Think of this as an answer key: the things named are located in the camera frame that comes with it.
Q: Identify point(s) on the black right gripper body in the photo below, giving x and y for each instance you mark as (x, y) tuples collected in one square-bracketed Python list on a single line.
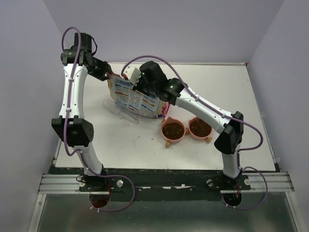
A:
[(143, 86)]

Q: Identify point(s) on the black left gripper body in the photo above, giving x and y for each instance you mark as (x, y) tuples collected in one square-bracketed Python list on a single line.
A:
[(98, 68)]

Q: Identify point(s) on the pet food bag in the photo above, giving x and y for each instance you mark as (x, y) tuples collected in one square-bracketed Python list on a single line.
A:
[(121, 91)]

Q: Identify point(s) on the clear plastic scoop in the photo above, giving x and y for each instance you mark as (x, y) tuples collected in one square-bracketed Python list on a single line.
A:
[(116, 109)]

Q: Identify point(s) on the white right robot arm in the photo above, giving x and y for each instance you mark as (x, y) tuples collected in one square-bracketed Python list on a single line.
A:
[(229, 126)]

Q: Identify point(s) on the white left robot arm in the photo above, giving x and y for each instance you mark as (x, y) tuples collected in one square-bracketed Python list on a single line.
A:
[(73, 129)]

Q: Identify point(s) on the pink left pet bowl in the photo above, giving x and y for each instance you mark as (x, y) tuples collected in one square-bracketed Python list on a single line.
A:
[(172, 130)]

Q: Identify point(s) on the pink pet bowl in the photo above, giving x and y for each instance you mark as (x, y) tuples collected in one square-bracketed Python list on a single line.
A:
[(199, 130), (172, 130)]

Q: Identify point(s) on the brown pet food kibble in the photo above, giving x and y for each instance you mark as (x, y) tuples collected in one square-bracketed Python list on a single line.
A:
[(198, 127)]

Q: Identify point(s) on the pink right pet bowl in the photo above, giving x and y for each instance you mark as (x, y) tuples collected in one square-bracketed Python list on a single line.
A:
[(199, 130)]

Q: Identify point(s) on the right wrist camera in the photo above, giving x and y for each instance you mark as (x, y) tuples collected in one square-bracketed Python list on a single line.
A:
[(132, 74)]

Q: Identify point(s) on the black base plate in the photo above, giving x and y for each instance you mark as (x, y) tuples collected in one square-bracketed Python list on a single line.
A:
[(123, 185)]

